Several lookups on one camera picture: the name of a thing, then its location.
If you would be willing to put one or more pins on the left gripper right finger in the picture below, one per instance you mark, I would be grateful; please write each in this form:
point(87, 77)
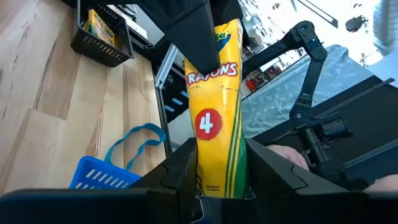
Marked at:
point(273, 186)

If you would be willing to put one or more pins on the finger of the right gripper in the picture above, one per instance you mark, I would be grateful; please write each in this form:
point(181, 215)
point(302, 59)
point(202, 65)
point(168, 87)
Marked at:
point(230, 9)
point(192, 34)

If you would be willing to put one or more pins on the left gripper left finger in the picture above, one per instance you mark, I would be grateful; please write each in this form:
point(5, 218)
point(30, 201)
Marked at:
point(174, 193)

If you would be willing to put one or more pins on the yellow crayon box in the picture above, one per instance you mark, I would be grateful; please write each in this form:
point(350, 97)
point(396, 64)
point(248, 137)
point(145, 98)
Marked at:
point(214, 140)
point(99, 28)

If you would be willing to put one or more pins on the person's hand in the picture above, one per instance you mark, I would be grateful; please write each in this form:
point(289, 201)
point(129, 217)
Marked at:
point(382, 183)
point(289, 155)

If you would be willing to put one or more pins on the blue rubber band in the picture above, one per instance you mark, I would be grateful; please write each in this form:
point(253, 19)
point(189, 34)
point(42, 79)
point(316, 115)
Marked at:
point(149, 126)

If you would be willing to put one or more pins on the gray patterned mat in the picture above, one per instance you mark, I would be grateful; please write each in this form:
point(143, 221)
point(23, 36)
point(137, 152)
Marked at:
point(273, 102)

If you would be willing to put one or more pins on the black plastic basket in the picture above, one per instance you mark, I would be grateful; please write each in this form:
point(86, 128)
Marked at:
point(102, 53)

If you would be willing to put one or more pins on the silver edge bracket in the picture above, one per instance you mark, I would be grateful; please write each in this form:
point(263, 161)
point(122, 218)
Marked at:
point(166, 65)

